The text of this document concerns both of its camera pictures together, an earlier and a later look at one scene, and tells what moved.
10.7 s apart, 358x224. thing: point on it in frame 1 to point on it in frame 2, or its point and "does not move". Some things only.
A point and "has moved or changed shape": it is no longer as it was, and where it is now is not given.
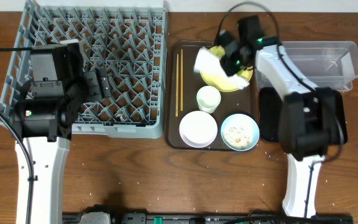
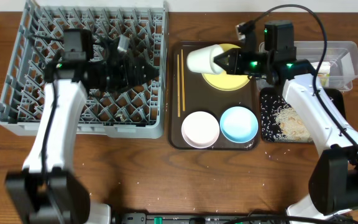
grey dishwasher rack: (129, 37) does not move
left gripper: (98, 84) to (135, 78)
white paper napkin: (206, 61) to (324, 68)
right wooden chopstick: (181, 80) does not move
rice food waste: (237, 137) to (280, 122)
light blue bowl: (239, 132) has moved or changed shape
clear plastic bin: (324, 64) does not move
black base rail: (276, 218) does not move
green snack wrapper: (217, 50) to (324, 81)
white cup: (208, 98) to (201, 60)
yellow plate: (218, 82) does not move
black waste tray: (269, 99) does not move
